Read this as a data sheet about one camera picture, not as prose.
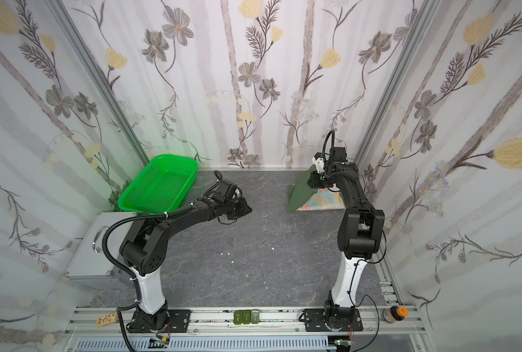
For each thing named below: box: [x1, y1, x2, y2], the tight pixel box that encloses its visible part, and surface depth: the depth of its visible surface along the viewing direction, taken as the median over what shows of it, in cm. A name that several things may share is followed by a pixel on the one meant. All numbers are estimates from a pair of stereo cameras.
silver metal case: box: [65, 211, 138, 290], surface depth 74 cm
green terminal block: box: [233, 309, 260, 325], surface depth 75 cm
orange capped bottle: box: [383, 305, 410, 324], surface depth 71 cm
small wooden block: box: [95, 313, 118, 327], surface depth 75 cm
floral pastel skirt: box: [296, 187, 347, 211], surface depth 106 cm
